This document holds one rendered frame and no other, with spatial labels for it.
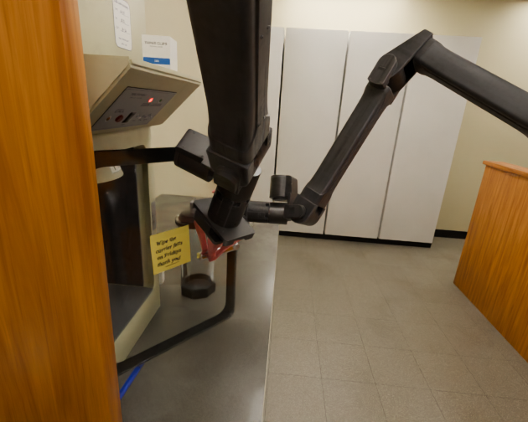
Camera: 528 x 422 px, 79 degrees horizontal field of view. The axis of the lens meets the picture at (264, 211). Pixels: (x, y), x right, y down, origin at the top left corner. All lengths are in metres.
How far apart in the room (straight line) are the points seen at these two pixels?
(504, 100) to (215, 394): 0.78
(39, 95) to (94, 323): 0.27
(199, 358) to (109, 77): 0.57
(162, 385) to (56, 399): 0.21
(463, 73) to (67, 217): 0.74
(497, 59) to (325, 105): 1.96
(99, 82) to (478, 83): 0.67
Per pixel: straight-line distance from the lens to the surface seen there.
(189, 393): 0.71
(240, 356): 0.77
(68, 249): 0.43
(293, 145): 3.53
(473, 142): 4.52
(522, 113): 0.78
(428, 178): 3.89
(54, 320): 0.50
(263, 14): 0.27
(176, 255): 0.62
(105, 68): 0.45
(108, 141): 0.62
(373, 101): 0.81
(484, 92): 0.79
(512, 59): 4.64
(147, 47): 0.67
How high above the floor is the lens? 1.47
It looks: 18 degrees down
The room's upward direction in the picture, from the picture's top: 4 degrees clockwise
